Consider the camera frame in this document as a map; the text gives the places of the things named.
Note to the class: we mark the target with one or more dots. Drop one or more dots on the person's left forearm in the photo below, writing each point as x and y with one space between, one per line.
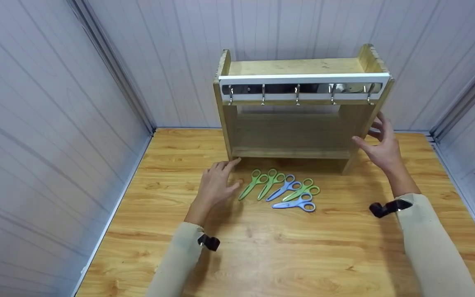
179 255

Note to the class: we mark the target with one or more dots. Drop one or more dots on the person's right thumb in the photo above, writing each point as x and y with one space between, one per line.
362 144

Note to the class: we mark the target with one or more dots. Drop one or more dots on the person's right forearm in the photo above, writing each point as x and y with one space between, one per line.
431 243

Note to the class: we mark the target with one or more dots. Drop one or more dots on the white rail with metal hooks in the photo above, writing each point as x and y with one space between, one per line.
278 77

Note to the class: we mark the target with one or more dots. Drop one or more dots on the black wrist band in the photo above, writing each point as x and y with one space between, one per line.
210 243
379 210

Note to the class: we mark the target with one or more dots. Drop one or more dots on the blue scissors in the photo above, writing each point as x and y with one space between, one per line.
288 204
277 192

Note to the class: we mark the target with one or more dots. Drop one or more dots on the green scissors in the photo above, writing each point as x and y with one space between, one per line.
247 189
265 189
302 188

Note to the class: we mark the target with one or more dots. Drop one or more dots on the person's left fingers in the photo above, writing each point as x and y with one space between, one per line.
214 166

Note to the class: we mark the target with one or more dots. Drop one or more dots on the wooden shelf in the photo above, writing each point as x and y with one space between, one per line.
287 134

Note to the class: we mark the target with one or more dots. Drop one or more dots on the person's right fingers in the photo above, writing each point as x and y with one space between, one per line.
382 124

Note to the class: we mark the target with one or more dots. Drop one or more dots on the person's left thumb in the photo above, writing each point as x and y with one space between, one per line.
234 187

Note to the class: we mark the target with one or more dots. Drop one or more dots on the person's left index finger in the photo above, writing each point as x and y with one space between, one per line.
231 164

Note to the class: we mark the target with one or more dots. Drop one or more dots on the person's right hand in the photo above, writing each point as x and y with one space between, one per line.
387 152

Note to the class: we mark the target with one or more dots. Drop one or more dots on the person's left hand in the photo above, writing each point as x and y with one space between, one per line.
213 185

